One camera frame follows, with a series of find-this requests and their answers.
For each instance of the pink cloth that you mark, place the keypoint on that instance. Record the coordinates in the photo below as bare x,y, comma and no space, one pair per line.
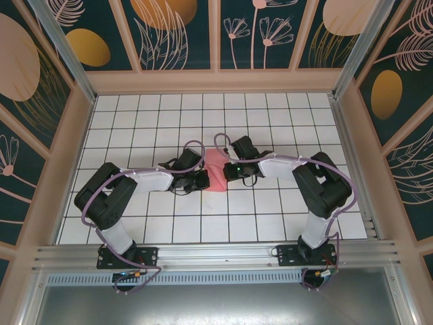
214,169

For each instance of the wall panel large pale oval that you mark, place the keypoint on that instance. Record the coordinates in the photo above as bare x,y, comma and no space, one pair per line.
27,67

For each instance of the wall panel pale circle leaves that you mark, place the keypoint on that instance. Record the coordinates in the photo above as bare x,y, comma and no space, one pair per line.
331,34

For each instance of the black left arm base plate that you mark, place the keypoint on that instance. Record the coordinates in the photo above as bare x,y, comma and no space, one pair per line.
149,257

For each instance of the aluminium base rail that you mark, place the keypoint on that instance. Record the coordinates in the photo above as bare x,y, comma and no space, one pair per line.
216,254

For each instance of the aluminium corner post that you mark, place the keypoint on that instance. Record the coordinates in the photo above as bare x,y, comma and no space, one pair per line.
67,57
358,47

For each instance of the small circuit board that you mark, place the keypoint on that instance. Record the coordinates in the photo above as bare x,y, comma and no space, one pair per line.
326,274
126,276

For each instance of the grey metal sheet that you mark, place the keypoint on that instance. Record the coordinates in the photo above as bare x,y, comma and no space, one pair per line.
216,304

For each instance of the wall panel orange circle leaves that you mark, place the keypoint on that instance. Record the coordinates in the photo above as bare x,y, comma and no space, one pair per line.
162,34

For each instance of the aluminium side rail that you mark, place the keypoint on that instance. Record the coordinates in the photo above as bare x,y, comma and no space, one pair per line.
355,162

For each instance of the wall panel pink leaf outlines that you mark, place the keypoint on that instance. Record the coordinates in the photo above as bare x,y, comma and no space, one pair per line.
412,176

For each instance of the wall panel orange oval fern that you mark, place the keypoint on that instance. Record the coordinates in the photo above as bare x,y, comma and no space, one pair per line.
406,67

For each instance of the wall panel pink flowers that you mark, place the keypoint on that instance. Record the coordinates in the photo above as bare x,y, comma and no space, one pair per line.
257,34

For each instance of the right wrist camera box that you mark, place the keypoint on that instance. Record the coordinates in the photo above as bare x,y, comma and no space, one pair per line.
232,150

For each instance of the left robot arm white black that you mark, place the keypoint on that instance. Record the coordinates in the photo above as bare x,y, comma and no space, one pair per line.
149,183

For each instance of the wall panel small orange oval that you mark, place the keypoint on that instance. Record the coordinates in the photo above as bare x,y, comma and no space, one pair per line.
101,20

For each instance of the wall panel single flower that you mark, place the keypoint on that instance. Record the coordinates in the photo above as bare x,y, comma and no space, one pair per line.
17,176

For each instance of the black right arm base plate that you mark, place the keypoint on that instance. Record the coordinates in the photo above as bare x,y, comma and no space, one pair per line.
287,255

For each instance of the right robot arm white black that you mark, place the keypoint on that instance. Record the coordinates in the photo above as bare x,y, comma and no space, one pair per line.
280,167

